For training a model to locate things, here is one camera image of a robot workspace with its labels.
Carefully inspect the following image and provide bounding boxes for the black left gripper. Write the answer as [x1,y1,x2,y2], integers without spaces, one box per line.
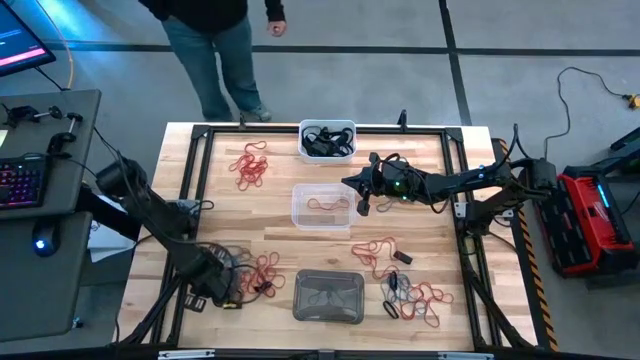
[184,247,241,314]

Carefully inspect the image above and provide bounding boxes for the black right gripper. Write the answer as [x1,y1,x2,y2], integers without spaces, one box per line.
[340,152,431,218]

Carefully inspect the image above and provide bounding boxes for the teal thin rubber band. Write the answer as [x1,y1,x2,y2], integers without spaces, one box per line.
[222,243,254,271]

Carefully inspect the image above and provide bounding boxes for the pile of blue rubber bands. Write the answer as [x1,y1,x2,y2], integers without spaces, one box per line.
[378,274,409,314]

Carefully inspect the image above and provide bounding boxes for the red and teal band cluster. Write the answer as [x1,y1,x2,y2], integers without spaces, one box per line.
[374,197,402,214]

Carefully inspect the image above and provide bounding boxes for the clear plastic basket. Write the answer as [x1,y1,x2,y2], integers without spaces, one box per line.
[291,182,359,231]

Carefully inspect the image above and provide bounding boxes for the white plastic basket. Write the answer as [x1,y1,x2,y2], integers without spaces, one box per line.
[297,118,358,166]

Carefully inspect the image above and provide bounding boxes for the white paper sheet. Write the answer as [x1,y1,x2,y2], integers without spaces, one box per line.
[86,194,137,265]

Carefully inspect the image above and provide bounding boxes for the grey translucent plastic basket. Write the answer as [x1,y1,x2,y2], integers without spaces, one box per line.
[291,268,367,326]

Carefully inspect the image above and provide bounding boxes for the black computer mouse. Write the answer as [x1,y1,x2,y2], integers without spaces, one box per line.
[31,221,62,259]

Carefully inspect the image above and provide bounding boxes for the grey desk panel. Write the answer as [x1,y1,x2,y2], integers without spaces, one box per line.
[0,211,94,343]
[0,89,102,221]

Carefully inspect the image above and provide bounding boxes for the yellow black hazard tape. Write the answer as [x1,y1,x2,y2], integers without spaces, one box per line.
[496,138,560,352]

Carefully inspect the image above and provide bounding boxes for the person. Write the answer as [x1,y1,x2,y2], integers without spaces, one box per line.
[138,0,289,124]

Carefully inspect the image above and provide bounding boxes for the black screw clamp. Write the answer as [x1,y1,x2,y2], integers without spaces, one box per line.
[46,112,84,156]
[1,103,64,127]

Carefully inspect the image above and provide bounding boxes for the backlit black keyboard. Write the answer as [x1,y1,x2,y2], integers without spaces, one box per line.
[0,155,50,211]

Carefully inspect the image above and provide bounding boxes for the red black power station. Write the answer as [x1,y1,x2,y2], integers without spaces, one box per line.
[537,172,640,279]

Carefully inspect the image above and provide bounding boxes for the dark teal case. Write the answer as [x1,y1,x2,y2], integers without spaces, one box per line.
[594,125,640,176]

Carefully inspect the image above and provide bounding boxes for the computer monitor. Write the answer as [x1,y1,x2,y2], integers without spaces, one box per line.
[0,0,57,79]

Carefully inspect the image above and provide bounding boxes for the black aluminium frame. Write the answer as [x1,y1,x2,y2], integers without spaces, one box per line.
[117,123,537,351]

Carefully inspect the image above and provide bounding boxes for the teal cables in bin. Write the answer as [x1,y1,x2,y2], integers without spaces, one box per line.
[394,277,426,321]

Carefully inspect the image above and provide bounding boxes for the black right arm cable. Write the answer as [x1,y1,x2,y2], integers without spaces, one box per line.
[509,123,531,161]

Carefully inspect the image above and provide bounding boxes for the black floor cable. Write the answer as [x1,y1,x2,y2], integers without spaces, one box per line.
[542,66,632,147]

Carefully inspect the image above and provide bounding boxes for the orange cable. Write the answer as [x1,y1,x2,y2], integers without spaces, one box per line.
[34,0,76,90]

